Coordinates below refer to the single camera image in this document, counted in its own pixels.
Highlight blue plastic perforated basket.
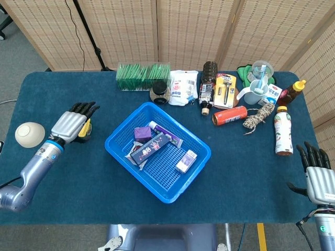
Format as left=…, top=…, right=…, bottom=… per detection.
left=104, top=101, right=211, bottom=204

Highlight black chair leg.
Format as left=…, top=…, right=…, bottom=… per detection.
left=0, top=5, right=15, bottom=41

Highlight honey bottle yellow cap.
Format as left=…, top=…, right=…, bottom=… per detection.
left=277, top=79, right=307, bottom=107

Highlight white red snack wrapper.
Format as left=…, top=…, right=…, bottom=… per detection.
left=124, top=141, right=150, bottom=171

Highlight blue toothbrush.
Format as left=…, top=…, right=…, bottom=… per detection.
left=254, top=65, right=267, bottom=94

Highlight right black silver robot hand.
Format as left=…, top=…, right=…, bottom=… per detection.
left=287, top=141, right=335, bottom=205

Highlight clear plastic jar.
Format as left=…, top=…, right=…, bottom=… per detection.
left=247, top=60, right=274, bottom=82

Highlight long dark blue box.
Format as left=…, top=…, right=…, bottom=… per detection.
left=130, top=131, right=171, bottom=165

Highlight tea drink bottle yellow cap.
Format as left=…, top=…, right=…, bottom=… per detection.
left=274, top=106, right=294, bottom=156

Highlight beige bowl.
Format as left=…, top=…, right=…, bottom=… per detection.
left=14, top=121, right=46, bottom=149

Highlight dark soy sauce bottle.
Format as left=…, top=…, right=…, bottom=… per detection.
left=198, top=61, right=219, bottom=116

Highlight green cloth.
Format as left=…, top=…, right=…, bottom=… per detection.
left=237, top=65, right=277, bottom=88

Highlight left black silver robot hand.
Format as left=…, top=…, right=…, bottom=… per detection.
left=51, top=101, right=101, bottom=144

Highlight purple white toothpaste tube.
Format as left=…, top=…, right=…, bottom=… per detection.
left=148, top=120, right=184, bottom=149

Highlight beige rope bundle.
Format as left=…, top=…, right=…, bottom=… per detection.
left=242, top=102, right=275, bottom=135

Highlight black tripod stand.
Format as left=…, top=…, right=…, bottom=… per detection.
left=72, top=0, right=115, bottom=72

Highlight white blue milk carton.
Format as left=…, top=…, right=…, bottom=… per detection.
left=258, top=84, right=283, bottom=106

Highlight small white box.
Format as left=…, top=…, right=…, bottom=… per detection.
left=175, top=149, right=198, bottom=174

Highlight black hanging cable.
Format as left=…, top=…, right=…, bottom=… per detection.
left=64, top=0, right=86, bottom=71

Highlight light blue plastic pitcher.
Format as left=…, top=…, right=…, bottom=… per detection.
left=236, top=79, right=269, bottom=105

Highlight glass jar black lid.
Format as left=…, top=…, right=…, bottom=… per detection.
left=149, top=80, right=171, bottom=105

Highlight brown round coaster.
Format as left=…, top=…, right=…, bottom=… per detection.
left=231, top=87, right=240, bottom=107

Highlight dark blue table carpet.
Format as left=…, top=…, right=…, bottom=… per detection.
left=0, top=71, right=325, bottom=225

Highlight white salt bag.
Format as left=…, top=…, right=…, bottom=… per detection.
left=167, top=70, right=199, bottom=106

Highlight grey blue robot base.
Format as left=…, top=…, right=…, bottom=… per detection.
left=98, top=224, right=228, bottom=251

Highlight razor in yellow pack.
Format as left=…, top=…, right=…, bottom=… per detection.
left=213, top=74, right=237, bottom=109

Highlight orange red can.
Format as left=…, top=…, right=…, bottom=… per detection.
left=211, top=105, right=248, bottom=127

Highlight clear box green tea bags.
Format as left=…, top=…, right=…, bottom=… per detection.
left=116, top=62, right=171, bottom=92

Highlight bamboo folding screen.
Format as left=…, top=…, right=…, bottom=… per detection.
left=0, top=0, right=335, bottom=129

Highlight yellow square container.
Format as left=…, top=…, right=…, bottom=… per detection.
left=76, top=118, right=93, bottom=143

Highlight small purple box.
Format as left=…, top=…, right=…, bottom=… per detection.
left=133, top=127, right=152, bottom=143

